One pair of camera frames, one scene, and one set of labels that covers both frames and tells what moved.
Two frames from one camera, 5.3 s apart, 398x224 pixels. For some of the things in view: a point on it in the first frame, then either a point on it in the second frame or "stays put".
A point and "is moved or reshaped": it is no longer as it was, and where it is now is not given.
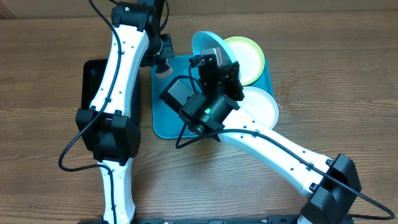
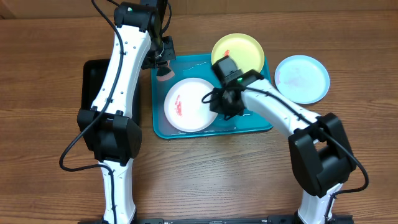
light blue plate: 203,40 to 302,79
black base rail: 285,220 stays put
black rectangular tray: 93,71 stays put
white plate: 260,104 is moved or reshaped
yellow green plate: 249,56 stays put
